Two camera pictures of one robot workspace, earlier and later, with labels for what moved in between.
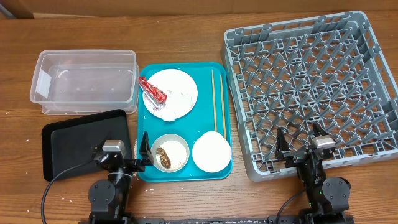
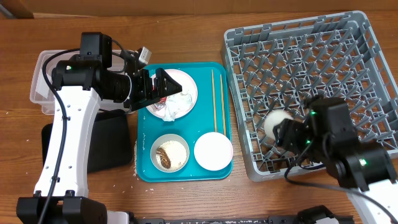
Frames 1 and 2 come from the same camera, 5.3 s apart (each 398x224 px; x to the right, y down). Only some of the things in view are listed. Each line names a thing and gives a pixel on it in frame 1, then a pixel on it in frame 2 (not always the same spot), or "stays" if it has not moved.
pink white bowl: (211, 152) stays
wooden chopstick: (216, 122) stays
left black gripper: (138, 166) -> (146, 91)
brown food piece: (165, 160) stays
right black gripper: (300, 158) -> (294, 134)
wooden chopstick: (223, 107) stays
